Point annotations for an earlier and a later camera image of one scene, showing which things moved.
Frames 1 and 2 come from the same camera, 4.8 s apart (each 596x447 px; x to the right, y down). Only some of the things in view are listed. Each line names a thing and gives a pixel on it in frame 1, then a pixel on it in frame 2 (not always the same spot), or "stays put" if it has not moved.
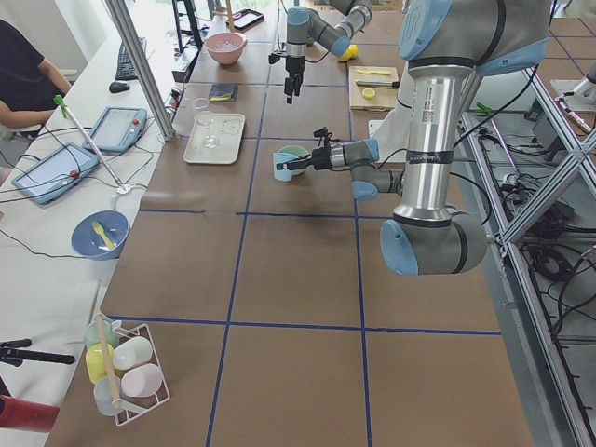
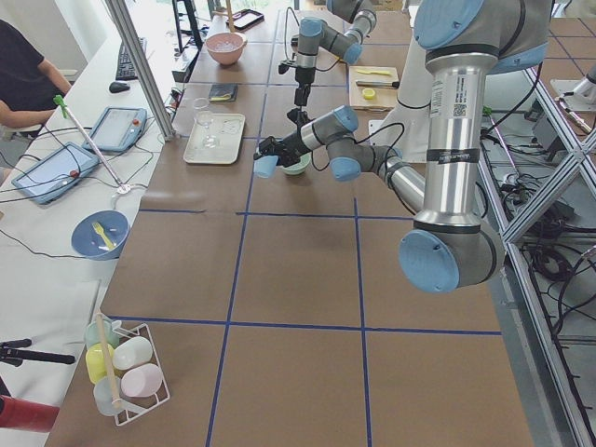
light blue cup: (282, 157) → (265, 166)
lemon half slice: (369, 93) stays put
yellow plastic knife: (374, 72) stays put
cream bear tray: (216, 139) stays put
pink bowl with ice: (226, 47) stays put
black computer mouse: (118, 87) stays put
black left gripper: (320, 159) → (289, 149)
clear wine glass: (204, 116) stays put
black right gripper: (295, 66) → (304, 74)
